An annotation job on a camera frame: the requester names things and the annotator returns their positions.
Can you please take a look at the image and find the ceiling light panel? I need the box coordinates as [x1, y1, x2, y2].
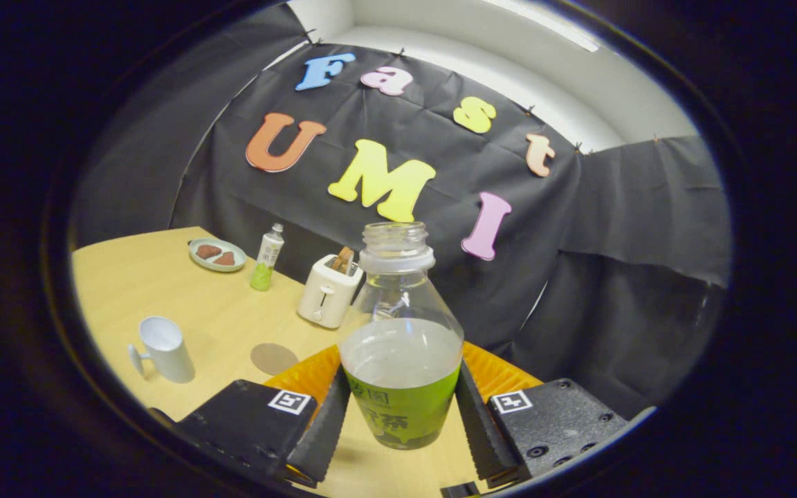
[502, 0, 601, 53]

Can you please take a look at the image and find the capped green tea bottle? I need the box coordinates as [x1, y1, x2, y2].
[250, 223, 285, 292]

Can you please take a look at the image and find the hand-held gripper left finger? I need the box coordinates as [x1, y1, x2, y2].
[176, 344, 352, 485]

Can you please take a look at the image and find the white toaster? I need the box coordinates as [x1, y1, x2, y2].
[297, 254, 365, 329]

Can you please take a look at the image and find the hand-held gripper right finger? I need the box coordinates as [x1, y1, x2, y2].
[455, 341, 629, 485]

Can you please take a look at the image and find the wooden table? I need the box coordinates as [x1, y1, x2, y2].
[71, 226, 503, 498]

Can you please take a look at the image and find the white cup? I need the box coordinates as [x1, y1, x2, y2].
[127, 316, 196, 384]

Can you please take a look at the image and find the pale green plate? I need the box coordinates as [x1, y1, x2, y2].
[188, 238, 248, 273]

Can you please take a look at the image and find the round brown coaster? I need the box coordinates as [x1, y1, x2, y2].
[250, 343, 300, 376]

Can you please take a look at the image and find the clear juice bottle green label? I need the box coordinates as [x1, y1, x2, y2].
[337, 221, 465, 451]

